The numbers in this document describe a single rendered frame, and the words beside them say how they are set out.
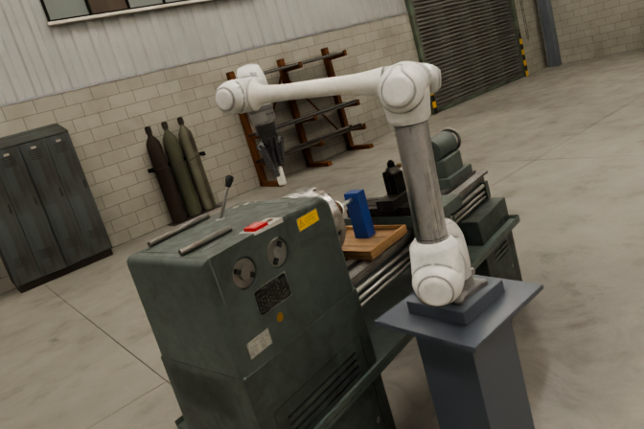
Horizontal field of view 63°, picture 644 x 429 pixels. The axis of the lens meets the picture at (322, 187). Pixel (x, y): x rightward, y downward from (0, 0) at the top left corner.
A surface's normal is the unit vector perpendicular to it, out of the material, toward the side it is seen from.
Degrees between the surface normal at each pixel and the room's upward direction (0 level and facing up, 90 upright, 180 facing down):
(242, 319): 90
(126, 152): 90
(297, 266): 90
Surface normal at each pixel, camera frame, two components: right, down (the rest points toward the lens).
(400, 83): -0.33, 0.19
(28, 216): 0.35, 0.11
